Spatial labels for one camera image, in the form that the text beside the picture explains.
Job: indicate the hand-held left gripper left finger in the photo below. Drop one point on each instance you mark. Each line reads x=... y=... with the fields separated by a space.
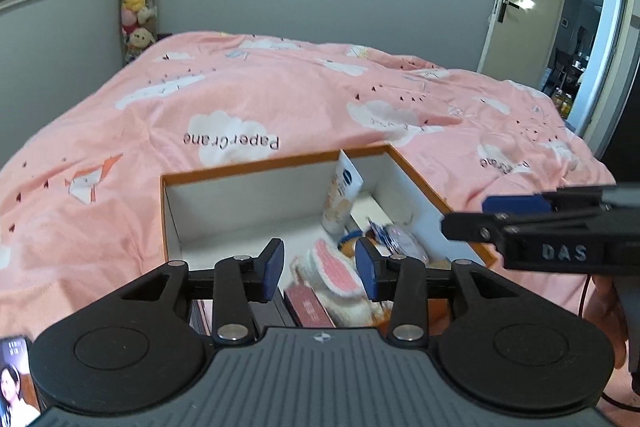
x=272 y=268

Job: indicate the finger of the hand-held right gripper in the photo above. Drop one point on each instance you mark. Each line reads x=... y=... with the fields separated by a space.
x=470 y=227
x=515 y=204

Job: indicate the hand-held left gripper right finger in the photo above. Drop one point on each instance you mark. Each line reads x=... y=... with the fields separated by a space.
x=364 y=272

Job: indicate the white pink crochet bunny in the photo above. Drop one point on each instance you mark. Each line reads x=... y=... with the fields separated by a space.
x=335 y=272

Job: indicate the brown bear plush doll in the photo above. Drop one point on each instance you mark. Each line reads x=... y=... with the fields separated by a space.
x=372 y=234

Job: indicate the round white compact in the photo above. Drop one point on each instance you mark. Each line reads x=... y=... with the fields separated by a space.
x=407 y=244

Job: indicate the orange cardboard box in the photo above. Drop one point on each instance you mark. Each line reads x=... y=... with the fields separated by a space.
x=250 y=207

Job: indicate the white hand cream tube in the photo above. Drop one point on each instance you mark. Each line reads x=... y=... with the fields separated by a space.
x=342 y=197

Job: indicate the person's right hand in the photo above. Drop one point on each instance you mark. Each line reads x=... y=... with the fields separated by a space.
x=610 y=312

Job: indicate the dark red box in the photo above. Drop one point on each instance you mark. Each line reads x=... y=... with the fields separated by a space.
x=310 y=307

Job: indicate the long white box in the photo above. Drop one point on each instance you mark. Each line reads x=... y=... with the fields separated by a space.
x=367 y=209

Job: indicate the dark cabinet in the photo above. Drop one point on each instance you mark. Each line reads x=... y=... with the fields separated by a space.
x=622 y=127

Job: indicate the pink printed blanket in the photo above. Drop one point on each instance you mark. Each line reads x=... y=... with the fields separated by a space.
x=250 y=97

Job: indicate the smartphone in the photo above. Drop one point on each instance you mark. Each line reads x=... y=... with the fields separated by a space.
x=15 y=382

